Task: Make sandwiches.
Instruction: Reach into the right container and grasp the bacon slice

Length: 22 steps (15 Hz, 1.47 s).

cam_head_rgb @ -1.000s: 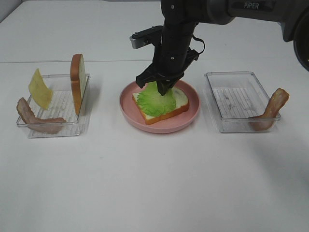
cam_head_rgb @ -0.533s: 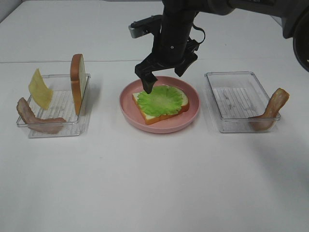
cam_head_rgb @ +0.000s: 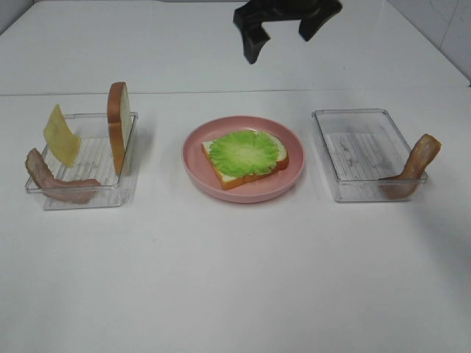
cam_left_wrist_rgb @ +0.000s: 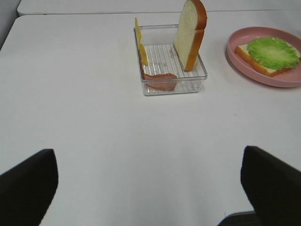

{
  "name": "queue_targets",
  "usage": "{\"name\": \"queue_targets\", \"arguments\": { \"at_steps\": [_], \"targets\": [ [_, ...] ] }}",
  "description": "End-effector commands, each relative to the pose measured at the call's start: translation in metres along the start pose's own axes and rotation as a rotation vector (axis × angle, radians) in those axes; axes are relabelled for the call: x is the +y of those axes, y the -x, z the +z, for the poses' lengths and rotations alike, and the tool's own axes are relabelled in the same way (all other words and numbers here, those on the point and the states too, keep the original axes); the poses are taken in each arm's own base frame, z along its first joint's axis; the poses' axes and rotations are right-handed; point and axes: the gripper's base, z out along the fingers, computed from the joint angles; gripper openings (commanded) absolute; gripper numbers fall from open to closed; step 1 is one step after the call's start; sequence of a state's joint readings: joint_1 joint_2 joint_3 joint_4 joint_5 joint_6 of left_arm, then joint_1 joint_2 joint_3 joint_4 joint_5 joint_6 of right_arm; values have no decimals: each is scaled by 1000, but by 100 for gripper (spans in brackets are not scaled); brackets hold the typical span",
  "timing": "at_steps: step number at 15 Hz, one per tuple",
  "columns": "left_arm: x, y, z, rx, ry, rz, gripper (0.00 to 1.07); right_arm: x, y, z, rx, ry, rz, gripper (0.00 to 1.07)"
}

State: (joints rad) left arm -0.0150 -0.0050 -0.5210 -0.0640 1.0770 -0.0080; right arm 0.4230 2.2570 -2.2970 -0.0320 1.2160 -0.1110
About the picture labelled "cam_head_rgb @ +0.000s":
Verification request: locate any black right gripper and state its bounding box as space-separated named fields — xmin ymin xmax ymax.
xmin=233 ymin=0 xmax=342 ymax=65

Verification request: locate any green lettuce leaf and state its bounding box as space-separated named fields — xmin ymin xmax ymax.
xmin=209 ymin=130 xmax=279 ymax=177

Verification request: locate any bread slice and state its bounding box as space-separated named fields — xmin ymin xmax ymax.
xmin=107 ymin=82 xmax=132 ymax=176
xmin=202 ymin=129 xmax=289 ymax=190

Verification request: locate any bacon strip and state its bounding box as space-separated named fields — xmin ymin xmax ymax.
xmin=25 ymin=149 xmax=101 ymax=204
xmin=380 ymin=134 xmax=442 ymax=200

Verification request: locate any clear right plastic tray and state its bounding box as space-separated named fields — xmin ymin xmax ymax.
xmin=312 ymin=109 xmax=428 ymax=202

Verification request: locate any clear plastic tray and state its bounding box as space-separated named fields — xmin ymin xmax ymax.
xmin=25 ymin=112 xmax=139 ymax=210
xmin=312 ymin=109 xmax=428 ymax=202

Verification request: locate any pink round plate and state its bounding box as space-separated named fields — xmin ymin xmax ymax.
xmin=183 ymin=115 xmax=305 ymax=203

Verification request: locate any clear left plastic tray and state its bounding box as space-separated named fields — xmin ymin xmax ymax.
xmin=25 ymin=112 xmax=139 ymax=210

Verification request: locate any yellow cheese slice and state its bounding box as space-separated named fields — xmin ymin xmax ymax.
xmin=43 ymin=104 xmax=81 ymax=168

